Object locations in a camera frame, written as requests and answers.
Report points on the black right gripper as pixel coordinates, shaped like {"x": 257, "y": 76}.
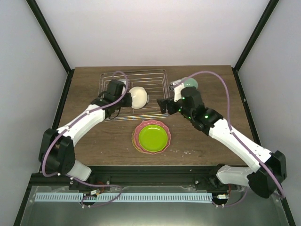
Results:
{"x": 163, "y": 106}

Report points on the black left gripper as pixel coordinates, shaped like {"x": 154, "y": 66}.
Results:
{"x": 129, "y": 103}

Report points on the white and teal bowl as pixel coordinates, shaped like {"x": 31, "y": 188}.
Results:
{"x": 139, "y": 97}

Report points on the chrome wire dish rack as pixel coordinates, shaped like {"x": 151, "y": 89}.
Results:
{"x": 156, "y": 84}

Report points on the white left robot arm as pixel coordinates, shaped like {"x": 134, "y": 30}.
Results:
{"x": 57, "y": 156}

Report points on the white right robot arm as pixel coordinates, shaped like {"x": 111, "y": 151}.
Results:
{"x": 265, "y": 170}

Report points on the pink scalloped plate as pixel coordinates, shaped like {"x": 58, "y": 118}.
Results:
{"x": 151, "y": 122}

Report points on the pale green bowl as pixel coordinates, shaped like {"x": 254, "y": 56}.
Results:
{"x": 189, "y": 82}

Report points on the lime green plate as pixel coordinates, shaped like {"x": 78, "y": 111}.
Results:
{"x": 153, "y": 138}

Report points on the light blue slotted strip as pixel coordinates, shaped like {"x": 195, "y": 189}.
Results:
{"x": 126, "y": 197}

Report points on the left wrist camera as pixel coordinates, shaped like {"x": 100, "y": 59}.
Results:
{"x": 123, "y": 81}

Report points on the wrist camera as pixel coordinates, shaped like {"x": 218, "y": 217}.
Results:
{"x": 123, "y": 81}
{"x": 177, "y": 86}

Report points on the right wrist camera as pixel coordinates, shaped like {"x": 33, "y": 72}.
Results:
{"x": 177, "y": 86}

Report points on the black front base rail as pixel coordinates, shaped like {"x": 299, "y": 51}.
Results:
{"x": 199, "y": 177}

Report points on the black aluminium frame post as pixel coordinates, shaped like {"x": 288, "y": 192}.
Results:
{"x": 48, "y": 33}

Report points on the black right frame post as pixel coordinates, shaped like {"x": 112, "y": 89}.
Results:
{"x": 256, "y": 33}

